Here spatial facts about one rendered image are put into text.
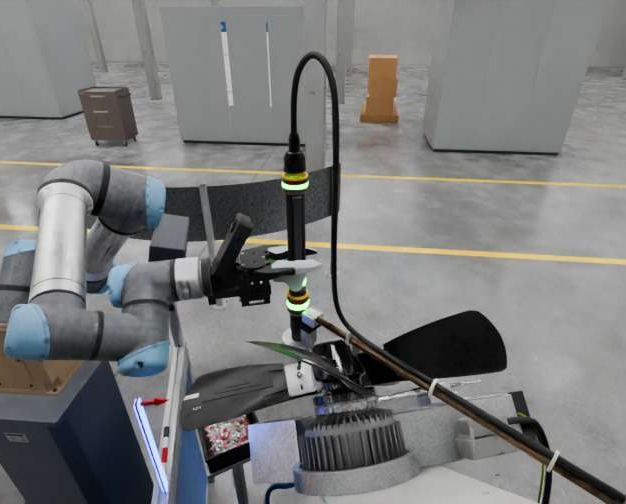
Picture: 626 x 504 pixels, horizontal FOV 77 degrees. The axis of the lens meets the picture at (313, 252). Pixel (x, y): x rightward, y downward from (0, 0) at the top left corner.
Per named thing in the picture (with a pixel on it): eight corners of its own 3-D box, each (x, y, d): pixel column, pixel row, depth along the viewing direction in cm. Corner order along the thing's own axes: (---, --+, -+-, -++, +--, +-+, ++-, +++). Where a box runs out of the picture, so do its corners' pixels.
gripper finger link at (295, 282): (321, 285, 75) (272, 285, 75) (321, 258, 72) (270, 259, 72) (322, 295, 72) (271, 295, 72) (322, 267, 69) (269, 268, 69)
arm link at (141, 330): (85, 379, 60) (92, 312, 66) (159, 378, 67) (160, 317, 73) (100, 365, 56) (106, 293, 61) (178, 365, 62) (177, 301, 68)
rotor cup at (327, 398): (389, 394, 87) (377, 334, 91) (331, 404, 80) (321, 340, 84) (355, 397, 99) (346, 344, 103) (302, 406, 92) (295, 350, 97)
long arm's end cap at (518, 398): (527, 446, 87) (510, 392, 91) (507, 443, 94) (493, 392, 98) (539, 444, 88) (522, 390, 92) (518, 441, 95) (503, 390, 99)
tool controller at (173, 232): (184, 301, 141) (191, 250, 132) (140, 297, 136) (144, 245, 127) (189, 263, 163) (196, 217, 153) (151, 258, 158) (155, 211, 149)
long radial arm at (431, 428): (403, 472, 83) (391, 412, 86) (391, 466, 90) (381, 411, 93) (527, 446, 87) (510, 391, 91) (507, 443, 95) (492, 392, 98)
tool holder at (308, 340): (329, 344, 83) (330, 307, 78) (305, 363, 79) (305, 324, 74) (299, 325, 88) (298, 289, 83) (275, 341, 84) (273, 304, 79)
